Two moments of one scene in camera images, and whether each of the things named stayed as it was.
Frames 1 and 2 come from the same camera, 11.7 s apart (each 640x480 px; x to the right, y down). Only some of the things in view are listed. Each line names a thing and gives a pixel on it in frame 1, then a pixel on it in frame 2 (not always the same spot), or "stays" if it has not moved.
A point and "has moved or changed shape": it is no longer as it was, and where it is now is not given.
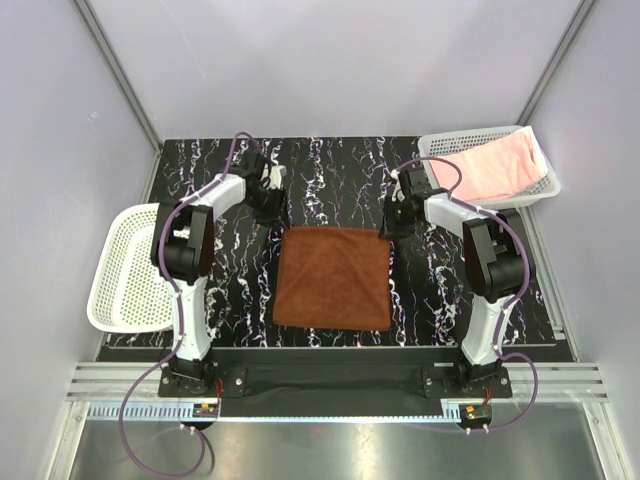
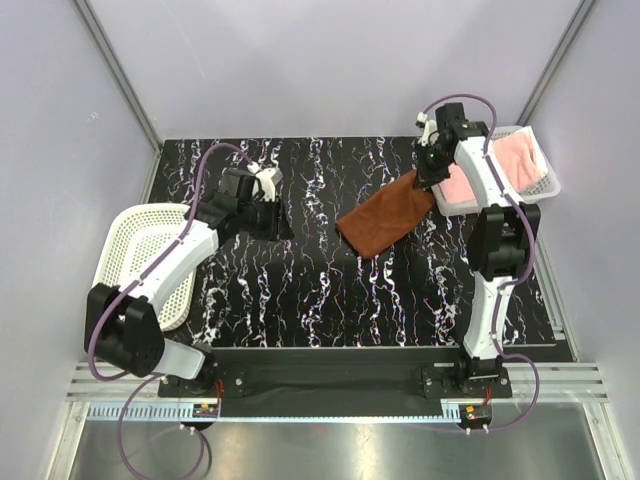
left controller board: [205, 410] stays
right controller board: [475, 414] stays
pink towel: [503, 167] stays
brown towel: [335, 278] has moved or changed shape
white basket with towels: [128, 294] stays
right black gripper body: [396, 218] → [431, 164]
